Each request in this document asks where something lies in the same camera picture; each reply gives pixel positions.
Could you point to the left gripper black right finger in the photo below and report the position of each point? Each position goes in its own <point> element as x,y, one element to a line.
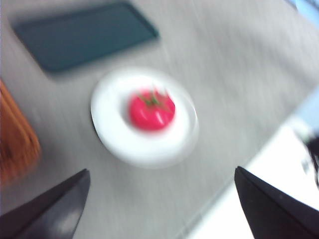
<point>274,206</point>

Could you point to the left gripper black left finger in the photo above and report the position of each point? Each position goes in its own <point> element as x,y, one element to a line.
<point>49,209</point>

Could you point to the red tomato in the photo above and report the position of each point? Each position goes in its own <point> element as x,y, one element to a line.
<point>152,112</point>

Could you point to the brown wicker basket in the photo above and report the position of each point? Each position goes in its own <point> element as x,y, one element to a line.
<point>15,134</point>

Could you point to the pale grey round plate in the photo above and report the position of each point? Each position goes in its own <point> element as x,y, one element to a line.
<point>112,119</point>

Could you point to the black rectangular tray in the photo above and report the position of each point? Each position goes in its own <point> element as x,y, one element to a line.
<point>82,37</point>

